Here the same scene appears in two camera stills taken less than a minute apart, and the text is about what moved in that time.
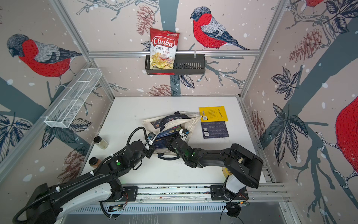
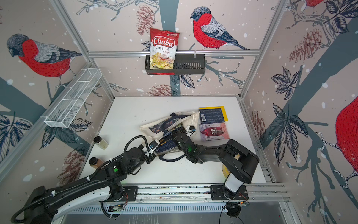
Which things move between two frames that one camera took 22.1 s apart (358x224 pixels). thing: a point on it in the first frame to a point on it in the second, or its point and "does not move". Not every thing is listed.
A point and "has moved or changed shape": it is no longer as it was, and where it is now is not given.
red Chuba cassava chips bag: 163,47 does not move
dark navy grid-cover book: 212,129 to 209,115
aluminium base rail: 260,193 does not move
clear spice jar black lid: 100,143 does not move
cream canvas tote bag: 158,124 has moved or changed shape
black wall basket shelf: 185,64 does not move
